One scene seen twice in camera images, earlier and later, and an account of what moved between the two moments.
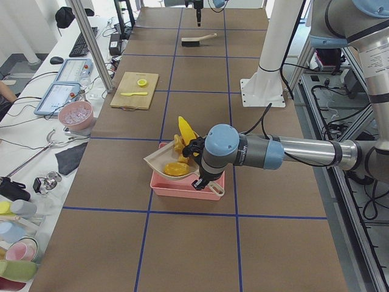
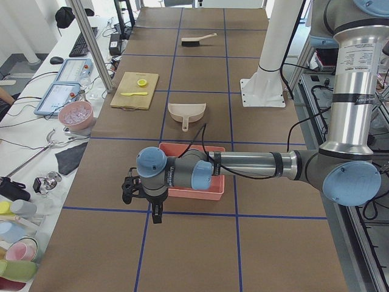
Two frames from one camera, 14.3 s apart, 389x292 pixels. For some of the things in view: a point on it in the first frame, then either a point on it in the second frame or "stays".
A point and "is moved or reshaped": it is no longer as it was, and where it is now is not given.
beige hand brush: x=195 y=42 stays
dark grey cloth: x=69 y=159 stays
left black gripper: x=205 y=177 to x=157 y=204
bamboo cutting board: x=129 y=84 stays
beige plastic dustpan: x=157 y=160 is moved or reshaped
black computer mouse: x=56 y=60 stays
